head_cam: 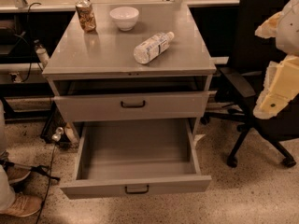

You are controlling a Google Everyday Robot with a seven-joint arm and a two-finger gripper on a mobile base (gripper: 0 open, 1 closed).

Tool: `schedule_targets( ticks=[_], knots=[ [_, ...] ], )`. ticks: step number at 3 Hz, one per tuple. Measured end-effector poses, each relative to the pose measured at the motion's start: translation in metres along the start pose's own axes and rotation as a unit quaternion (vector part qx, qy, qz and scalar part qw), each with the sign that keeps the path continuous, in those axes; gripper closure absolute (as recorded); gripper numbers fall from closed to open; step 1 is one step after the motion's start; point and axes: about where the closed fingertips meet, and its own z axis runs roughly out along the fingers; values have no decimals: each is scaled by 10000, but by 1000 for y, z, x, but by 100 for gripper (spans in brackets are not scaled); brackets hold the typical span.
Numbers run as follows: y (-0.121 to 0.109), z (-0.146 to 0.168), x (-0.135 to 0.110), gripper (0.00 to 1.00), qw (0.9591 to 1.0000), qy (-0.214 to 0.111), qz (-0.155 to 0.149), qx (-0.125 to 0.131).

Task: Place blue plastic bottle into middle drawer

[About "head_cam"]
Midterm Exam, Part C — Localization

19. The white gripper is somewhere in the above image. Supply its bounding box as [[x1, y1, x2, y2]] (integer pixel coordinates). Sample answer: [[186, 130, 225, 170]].
[[253, 0, 299, 119]]

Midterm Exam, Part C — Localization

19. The clear plastic water bottle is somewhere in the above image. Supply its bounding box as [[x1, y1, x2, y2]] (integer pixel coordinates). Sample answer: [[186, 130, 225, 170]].
[[134, 32, 175, 64]]

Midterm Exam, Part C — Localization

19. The grey drawer cabinet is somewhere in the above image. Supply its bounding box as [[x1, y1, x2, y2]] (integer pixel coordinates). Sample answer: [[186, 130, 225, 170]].
[[42, 2, 218, 201]]

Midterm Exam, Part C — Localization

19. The upper grey drawer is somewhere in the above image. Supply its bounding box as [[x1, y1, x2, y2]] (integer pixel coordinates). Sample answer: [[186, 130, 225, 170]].
[[54, 91, 208, 122]]

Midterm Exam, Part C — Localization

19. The open middle drawer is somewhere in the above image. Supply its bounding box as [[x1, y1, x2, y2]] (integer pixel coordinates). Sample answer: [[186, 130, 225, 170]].
[[60, 119, 211, 199]]

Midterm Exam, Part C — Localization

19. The bottle beside cabinet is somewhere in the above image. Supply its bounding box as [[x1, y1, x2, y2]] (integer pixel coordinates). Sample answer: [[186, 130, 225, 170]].
[[34, 39, 50, 67]]

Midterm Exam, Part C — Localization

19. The black office chair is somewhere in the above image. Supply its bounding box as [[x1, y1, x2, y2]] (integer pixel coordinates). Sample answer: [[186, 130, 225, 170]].
[[201, 0, 299, 167]]

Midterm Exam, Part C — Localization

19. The white ceramic bowl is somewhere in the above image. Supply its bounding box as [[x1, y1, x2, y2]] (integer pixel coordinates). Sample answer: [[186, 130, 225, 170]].
[[109, 7, 139, 31]]

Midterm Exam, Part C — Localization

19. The tan sneaker upper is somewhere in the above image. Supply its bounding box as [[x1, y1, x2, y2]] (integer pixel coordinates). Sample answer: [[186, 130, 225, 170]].
[[6, 167, 30, 185]]

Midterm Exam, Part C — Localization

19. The tan sneaker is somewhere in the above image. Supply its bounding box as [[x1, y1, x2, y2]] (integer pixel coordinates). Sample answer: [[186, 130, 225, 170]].
[[0, 193, 42, 217], [6, 167, 30, 185]]

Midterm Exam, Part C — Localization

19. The black tripod leg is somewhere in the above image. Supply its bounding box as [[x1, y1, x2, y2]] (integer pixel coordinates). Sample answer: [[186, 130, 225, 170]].
[[0, 160, 60, 181]]

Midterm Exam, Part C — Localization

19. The tan sneaker lower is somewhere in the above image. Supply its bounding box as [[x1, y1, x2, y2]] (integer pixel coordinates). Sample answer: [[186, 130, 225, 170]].
[[0, 193, 42, 217]]

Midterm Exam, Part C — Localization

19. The black cable with plug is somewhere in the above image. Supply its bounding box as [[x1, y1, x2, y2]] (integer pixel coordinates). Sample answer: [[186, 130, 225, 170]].
[[35, 126, 65, 224]]

